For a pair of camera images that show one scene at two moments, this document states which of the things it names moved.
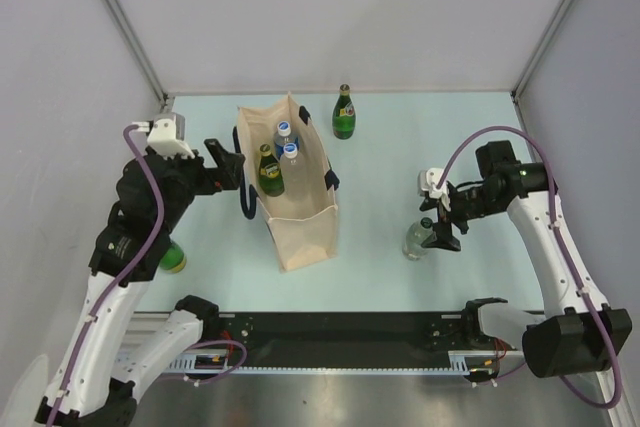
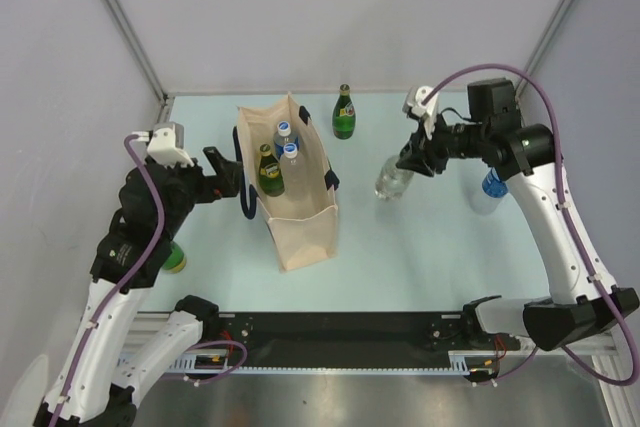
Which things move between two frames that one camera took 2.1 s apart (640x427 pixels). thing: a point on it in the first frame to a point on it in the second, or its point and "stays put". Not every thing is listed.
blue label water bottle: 284,137 stays put
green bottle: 174,259 stays put
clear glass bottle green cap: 415,235 to 392,181
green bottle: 270,177 stays put
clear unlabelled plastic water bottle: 293,169 stays put
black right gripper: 443,235 to 415,160
